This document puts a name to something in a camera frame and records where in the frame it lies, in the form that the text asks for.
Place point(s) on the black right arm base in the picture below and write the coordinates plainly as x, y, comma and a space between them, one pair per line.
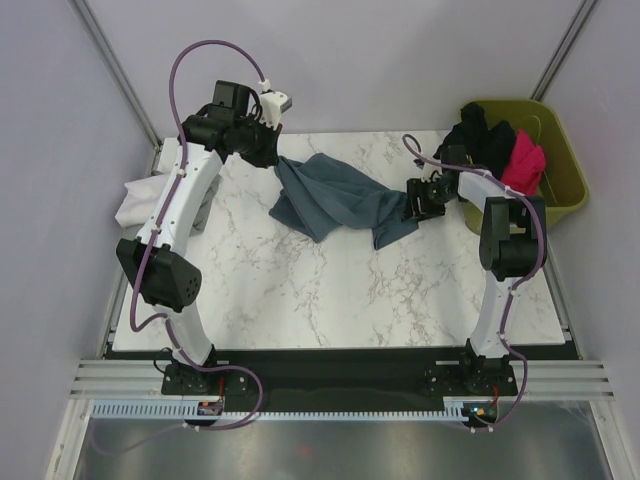
455, 379

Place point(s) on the aluminium frame rail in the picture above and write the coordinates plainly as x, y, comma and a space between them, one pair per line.
548, 380

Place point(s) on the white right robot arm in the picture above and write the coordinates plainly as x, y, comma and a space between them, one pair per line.
513, 238

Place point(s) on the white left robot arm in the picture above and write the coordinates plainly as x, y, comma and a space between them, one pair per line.
165, 284

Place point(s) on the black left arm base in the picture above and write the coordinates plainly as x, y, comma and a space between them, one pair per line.
181, 379

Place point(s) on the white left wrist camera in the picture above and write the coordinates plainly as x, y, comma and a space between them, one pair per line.
273, 105

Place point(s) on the pink t-shirt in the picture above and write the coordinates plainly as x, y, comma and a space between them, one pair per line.
526, 165

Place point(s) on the light blue cable duct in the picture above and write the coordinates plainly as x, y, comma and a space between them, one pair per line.
201, 410

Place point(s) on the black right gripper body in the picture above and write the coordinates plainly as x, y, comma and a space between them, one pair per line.
431, 195

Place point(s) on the left aluminium corner post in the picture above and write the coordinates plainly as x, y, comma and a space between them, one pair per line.
114, 67

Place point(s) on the right aluminium corner post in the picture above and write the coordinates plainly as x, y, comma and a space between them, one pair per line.
569, 39

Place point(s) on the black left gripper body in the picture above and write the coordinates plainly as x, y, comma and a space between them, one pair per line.
255, 141

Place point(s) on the aluminium corner post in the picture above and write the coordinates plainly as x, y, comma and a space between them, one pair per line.
114, 67
569, 39

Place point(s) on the blue-grey t-shirt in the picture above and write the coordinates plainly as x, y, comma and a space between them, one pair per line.
322, 194

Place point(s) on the black t-shirt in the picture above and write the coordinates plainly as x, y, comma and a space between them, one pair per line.
487, 147

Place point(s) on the olive green plastic bin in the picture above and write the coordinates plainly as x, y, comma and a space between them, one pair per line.
562, 185

